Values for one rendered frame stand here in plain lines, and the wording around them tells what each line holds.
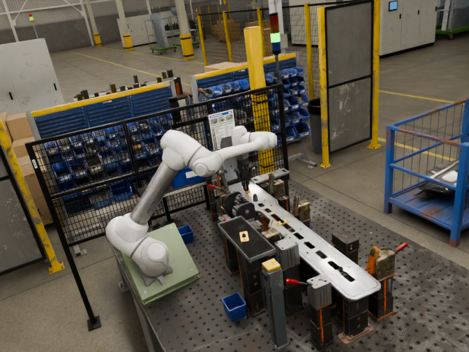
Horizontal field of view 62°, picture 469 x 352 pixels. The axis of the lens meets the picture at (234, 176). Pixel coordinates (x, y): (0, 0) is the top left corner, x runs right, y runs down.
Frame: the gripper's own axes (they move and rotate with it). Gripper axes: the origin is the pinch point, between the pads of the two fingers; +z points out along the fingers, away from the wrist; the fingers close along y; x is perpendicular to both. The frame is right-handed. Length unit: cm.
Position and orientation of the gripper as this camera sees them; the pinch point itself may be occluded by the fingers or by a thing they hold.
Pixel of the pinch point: (246, 185)
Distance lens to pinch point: 265.9
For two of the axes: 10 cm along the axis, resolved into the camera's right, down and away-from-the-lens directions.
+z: 1.3, 9.0, 4.1
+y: 9.0, -2.8, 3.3
